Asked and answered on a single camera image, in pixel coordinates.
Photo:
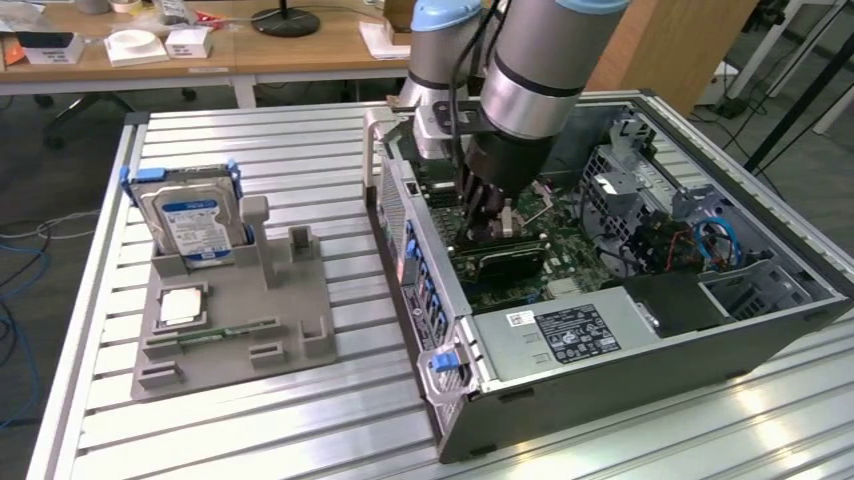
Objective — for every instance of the silver CPU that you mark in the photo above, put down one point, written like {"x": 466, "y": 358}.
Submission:
{"x": 180, "y": 305}

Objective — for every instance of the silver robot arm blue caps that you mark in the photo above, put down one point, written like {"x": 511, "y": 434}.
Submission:
{"x": 534, "y": 75}

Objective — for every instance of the white box black top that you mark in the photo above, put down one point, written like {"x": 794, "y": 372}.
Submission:
{"x": 54, "y": 54}

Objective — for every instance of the silver packet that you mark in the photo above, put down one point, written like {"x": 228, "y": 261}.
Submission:
{"x": 174, "y": 12}

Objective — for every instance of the brown cardboard box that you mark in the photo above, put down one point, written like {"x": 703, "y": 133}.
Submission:
{"x": 397, "y": 12}

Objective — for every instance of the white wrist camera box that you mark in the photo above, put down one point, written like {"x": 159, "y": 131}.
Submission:
{"x": 430, "y": 140}

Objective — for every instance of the white paper stack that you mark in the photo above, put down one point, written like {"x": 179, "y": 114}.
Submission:
{"x": 380, "y": 42}

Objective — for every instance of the green motherboard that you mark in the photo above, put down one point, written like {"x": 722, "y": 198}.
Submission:
{"x": 581, "y": 250}

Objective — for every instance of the silver finned heat sink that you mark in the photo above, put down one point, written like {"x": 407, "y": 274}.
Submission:
{"x": 569, "y": 286}

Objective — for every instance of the black office chair base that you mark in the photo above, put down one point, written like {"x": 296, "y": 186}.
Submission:
{"x": 74, "y": 110}

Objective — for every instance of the black stand pole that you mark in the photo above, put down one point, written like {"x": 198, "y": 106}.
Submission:
{"x": 810, "y": 85}

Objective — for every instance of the black power strip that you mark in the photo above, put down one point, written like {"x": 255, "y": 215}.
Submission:
{"x": 733, "y": 107}

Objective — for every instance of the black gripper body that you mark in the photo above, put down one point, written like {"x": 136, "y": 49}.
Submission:
{"x": 507, "y": 160}

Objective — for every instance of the grey parts rack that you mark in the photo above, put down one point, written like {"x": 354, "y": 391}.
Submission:
{"x": 234, "y": 300}

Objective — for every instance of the red packet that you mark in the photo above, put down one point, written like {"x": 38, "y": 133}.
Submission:
{"x": 212, "y": 20}

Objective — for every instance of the black round lamp base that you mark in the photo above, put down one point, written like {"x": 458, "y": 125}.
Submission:
{"x": 286, "y": 25}

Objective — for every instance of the open dark PC case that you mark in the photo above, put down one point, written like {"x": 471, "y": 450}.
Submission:
{"x": 601, "y": 410}

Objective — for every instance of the wooden desk white frame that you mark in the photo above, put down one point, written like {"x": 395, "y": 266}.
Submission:
{"x": 300, "y": 50}

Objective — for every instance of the RAM slot white clips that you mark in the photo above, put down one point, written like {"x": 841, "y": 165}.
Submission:
{"x": 446, "y": 193}

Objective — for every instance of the grey power supply black label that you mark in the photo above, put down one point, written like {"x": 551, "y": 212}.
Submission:
{"x": 567, "y": 340}

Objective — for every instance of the white square holder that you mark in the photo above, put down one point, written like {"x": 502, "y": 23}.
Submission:
{"x": 136, "y": 52}

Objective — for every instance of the small white box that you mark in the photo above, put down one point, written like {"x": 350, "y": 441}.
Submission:
{"x": 188, "y": 45}

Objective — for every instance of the RAM slot black clips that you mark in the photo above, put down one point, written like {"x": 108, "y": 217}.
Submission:
{"x": 447, "y": 198}
{"x": 443, "y": 188}

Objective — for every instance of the perforated metal disk bay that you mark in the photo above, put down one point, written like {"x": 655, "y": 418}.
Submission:
{"x": 617, "y": 190}

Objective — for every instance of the wooden cabinet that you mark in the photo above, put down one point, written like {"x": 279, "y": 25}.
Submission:
{"x": 687, "y": 60}

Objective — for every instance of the blue case latch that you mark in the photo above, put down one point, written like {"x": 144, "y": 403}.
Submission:
{"x": 443, "y": 361}

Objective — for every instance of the metal socket cover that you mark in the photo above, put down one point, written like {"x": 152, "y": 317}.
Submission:
{"x": 542, "y": 205}

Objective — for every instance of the hard disk blue caddy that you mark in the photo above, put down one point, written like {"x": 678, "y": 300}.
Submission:
{"x": 190, "y": 220}

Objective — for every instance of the grey cup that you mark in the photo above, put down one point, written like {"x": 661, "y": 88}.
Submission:
{"x": 92, "y": 6}

